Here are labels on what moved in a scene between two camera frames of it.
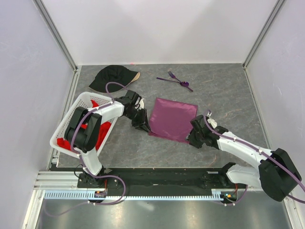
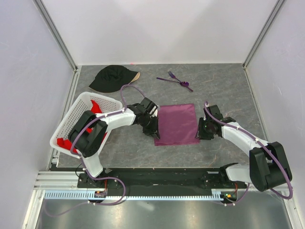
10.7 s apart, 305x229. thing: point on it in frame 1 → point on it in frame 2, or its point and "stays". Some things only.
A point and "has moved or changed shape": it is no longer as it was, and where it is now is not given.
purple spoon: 184,83 stays
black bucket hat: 113,73 stays
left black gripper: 142,124 → 154,130
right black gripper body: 195,138 → 204,131
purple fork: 171,74 stays
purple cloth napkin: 171,119 has moved or changed shape
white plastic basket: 84,101 stays
